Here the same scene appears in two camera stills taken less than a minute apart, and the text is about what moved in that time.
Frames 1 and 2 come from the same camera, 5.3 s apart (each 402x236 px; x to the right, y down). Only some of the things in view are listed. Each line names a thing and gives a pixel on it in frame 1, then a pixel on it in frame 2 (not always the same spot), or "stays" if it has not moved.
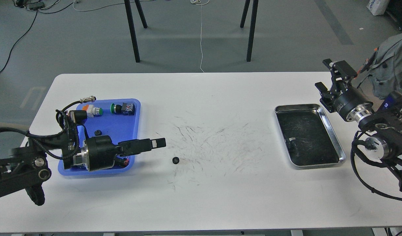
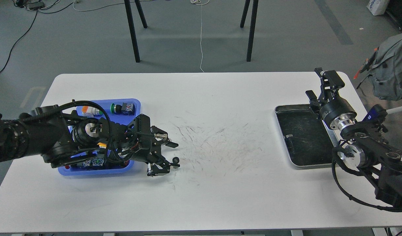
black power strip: [35, 6] stays
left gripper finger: [132, 147] → [161, 136]
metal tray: [309, 140] stays
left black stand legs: [129, 12] stays
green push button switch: [126, 108] stays
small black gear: [175, 160] stays
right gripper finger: [327, 98] → [314, 104]
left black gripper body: [101, 152] → [146, 148]
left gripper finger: [119, 162] → [153, 170]
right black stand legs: [252, 25] stays
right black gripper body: [351, 104] → [338, 113]
